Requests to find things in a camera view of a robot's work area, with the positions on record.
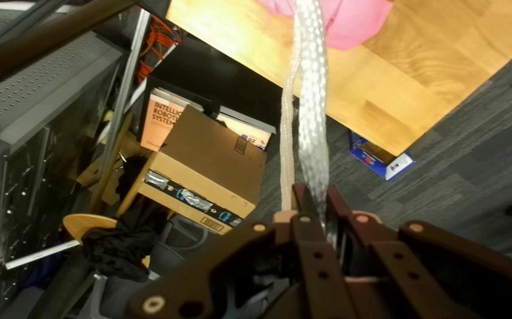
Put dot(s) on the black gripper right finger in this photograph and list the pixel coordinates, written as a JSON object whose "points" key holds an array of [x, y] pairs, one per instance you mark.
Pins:
{"points": [[433, 270]]}

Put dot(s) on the grey metal workbench cabinet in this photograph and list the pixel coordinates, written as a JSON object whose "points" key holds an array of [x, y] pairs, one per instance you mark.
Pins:
{"points": [[48, 118]]}

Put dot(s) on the blue white small box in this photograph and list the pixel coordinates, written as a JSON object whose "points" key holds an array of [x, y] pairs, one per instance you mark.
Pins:
{"points": [[378, 160]]}

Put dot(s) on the pink cloth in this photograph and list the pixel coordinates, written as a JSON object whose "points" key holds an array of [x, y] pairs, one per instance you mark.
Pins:
{"points": [[346, 24]]}

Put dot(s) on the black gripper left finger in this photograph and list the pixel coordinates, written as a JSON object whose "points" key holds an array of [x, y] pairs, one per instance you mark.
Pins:
{"points": [[291, 265]]}

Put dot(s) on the cardboard box on floor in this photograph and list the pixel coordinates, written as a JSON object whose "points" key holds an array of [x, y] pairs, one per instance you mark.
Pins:
{"points": [[203, 173]]}

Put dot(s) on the round wooden stool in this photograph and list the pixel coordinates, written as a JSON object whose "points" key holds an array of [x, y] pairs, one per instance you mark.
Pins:
{"points": [[79, 224]]}

